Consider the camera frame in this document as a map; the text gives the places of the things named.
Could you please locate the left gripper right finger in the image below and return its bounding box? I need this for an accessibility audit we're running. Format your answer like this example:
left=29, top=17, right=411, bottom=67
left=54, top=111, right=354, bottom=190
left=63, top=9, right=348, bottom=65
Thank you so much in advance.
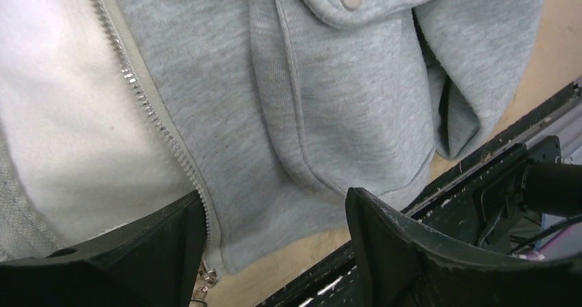
left=345, top=187, right=581, bottom=306

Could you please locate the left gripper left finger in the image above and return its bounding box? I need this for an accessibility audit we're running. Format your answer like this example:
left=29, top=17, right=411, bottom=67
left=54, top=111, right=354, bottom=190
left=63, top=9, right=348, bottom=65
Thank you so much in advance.
left=1, top=192, right=207, bottom=306

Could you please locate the grey zip jacket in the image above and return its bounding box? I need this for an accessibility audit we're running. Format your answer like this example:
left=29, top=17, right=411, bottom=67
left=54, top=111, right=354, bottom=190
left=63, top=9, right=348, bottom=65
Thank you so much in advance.
left=1, top=0, right=544, bottom=278

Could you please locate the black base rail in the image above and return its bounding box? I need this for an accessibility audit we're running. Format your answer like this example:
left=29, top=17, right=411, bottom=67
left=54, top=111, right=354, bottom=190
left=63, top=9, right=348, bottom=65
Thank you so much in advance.
left=263, top=82, right=581, bottom=306

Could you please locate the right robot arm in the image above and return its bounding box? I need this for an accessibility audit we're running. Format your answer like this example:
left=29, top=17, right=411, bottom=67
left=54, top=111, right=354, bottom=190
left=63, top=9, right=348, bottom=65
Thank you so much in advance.
left=519, top=162, right=581, bottom=218

